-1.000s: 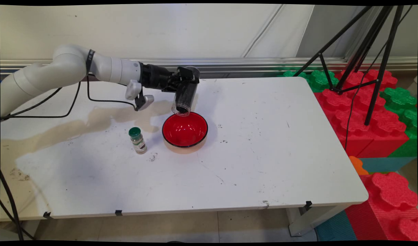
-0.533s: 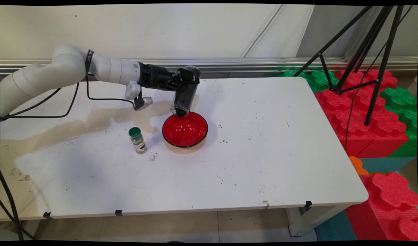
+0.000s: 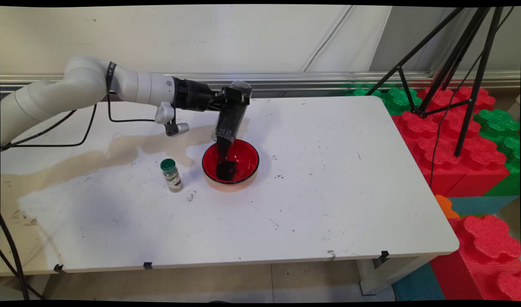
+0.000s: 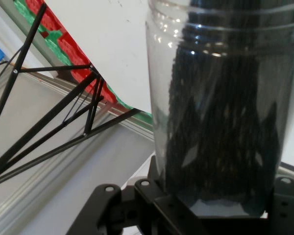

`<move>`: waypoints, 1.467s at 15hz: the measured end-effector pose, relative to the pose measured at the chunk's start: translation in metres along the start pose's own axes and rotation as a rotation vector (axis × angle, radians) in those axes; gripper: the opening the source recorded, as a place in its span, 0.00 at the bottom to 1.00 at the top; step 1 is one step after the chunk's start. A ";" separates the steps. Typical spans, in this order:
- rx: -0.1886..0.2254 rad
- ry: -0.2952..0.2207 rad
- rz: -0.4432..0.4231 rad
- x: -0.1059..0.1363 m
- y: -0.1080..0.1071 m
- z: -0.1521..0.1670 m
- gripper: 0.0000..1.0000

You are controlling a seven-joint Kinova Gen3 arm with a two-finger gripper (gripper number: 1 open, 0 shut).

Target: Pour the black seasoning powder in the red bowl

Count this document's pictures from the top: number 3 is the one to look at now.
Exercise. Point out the aluminium wall rail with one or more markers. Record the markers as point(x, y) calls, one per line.
point(307, 81)

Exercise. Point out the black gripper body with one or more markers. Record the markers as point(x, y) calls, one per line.
point(194, 96)

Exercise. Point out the black grains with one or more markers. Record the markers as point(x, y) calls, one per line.
point(226, 170)

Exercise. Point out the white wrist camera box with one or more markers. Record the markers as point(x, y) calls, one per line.
point(171, 119)

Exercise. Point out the red foam block with knobs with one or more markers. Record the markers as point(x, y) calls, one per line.
point(486, 251)

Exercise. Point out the black tripod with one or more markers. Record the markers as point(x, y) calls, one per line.
point(473, 85)

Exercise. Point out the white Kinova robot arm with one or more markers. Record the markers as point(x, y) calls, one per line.
point(73, 87)

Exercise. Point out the large red foam block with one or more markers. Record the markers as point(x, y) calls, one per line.
point(439, 145)

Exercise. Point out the orange foam piece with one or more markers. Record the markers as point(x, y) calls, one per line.
point(446, 207)

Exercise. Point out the clear plastic jar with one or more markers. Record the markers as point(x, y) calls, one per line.
point(228, 123)

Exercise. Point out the teal foam floor mat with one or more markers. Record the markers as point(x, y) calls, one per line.
point(418, 283)

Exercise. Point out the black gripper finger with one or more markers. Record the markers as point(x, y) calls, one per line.
point(226, 92)
point(241, 101)

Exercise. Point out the spice bottle with green lid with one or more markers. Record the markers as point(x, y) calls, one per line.
point(173, 177)

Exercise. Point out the teal foam block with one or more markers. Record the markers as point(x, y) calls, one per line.
point(478, 204)

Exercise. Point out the white table leg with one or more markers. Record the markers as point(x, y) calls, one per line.
point(384, 277)

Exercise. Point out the green foam block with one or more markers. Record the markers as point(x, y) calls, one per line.
point(497, 123)
point(397, 100)

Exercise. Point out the red bowl with black rim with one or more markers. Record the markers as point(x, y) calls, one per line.
point(245, 160)

